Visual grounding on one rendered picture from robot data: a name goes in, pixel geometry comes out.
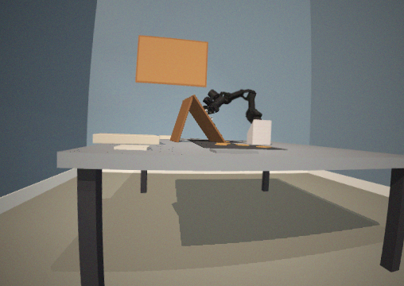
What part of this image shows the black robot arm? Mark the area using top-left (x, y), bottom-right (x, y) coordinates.
top-left (203, 89), bottom-right (262, 124)

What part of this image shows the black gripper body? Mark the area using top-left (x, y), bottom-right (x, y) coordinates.
top-left (203, 99), bottom-right (220, 113)

